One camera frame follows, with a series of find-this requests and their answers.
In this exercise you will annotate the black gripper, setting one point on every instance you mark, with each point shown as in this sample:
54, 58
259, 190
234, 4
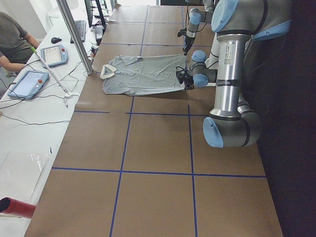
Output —
188, 81
188, 41

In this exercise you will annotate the clear plastic bag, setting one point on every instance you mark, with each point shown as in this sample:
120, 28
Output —
20, 173

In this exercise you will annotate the grey aluminium frame post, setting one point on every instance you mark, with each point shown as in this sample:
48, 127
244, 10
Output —
70, 23

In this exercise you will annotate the navy white striped polo shirt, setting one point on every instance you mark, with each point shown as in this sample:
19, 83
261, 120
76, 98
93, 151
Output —
138, 76

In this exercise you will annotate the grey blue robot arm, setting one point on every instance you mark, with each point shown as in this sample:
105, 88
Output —
195, 18
231, 122

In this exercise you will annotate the blue teach pendant far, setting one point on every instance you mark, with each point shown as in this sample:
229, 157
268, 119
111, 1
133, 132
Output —
55, 55

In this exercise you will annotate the black computer mouse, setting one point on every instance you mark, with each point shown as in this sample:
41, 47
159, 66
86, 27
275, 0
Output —
55, 40

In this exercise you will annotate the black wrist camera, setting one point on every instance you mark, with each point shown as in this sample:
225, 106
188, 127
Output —
181, 74
182, 32

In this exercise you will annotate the blue teach pendant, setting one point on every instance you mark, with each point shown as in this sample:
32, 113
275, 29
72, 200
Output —
55, 55
29, 84

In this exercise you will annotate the blue teach pendant near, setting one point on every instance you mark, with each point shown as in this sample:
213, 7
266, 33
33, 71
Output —
29, 84

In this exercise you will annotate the black computer keyboard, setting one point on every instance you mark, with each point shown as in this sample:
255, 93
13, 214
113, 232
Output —
81, 29

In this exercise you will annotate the white reacher grabber stick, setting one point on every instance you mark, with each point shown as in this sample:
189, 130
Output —
67, 93

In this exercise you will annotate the seated person in grey shirt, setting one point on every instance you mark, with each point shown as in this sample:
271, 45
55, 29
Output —
15, 44

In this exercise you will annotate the red cardboard tube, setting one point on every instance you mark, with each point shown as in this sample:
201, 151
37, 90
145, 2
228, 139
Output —
17, 208

